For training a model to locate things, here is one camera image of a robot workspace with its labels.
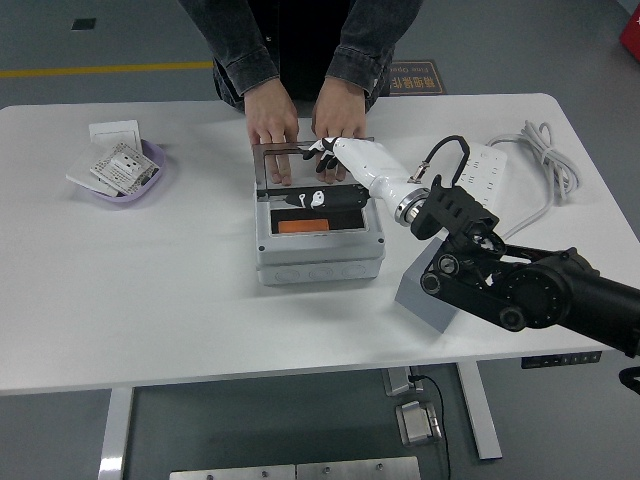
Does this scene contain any white power cord with plug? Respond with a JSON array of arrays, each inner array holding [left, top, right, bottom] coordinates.
[[484, 119, 584, 241]]

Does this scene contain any person's left hand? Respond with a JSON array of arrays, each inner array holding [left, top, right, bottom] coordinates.
[[310, 77, 366, 185]]

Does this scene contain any brown floor sign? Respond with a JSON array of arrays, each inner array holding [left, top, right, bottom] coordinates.
[[387, 60, 446, 96]]

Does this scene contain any grey metal bracket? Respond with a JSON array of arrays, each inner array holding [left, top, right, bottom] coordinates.
[[382, 367, 425, 399]]

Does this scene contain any orange cylinder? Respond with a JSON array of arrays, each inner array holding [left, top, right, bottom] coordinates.
[[277, 218, 331, 235]]

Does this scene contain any red object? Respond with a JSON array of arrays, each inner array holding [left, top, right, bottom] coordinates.
[[618, 12, 640, 51]]

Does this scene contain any grey cube with round hole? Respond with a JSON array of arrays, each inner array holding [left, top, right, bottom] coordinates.
[[394, 237, 459, 334]]

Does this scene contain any black table height controller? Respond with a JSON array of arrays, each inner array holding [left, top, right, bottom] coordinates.
[[520, 351, 603, 370]]

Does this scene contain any white power strip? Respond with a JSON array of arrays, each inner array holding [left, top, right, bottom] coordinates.
[[457, 141, 509, 211]]

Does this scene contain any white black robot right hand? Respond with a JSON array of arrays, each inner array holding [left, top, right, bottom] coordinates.
[[257, 135, 426, 214]]

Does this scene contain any transparent hinged box lid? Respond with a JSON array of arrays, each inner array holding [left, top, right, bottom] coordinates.
[[251, 137, 376, 194]]

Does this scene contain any flat white plate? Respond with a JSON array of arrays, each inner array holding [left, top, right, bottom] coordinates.
[[66, 142, 119, 197]]

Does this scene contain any person's right hand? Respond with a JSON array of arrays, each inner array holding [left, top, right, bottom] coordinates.
[[243, 79, 301, 187]]

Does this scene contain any yellow floor tape line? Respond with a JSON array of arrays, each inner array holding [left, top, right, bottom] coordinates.
[[0, 60, 215, 80]]

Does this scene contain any black cable under table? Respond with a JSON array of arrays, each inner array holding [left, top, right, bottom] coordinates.
[[409, 374, 451, 480]]

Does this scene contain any person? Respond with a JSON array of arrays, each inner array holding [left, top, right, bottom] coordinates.
[[177, 0, 424, 114]]

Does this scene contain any grey metal base plate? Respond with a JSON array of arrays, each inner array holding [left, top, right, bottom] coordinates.
[[295, 456, 421, 480], [168, 464, 297, 480]]

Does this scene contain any white table leg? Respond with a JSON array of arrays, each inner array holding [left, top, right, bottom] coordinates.
[[455, 360, 503, 461], [97, 385, 135, 480]]

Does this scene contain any silver metal foot block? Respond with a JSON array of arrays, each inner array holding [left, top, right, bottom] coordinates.
[[394, 399, 444, 447]]

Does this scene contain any socket panel in printed wrapper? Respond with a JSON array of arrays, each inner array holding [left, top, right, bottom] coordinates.
[[89, 142, 162, 197]]

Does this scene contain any white wall switch plate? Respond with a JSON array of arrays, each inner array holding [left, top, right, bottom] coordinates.
[[88, 119, 143, 151]]

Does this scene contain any grey electrical enclosure box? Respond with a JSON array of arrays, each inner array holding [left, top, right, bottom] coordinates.
[[251, 137, 386, 287]]

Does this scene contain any purple plastic tray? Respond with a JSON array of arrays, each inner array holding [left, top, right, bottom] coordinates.
[[74, 138, 167, 205]]

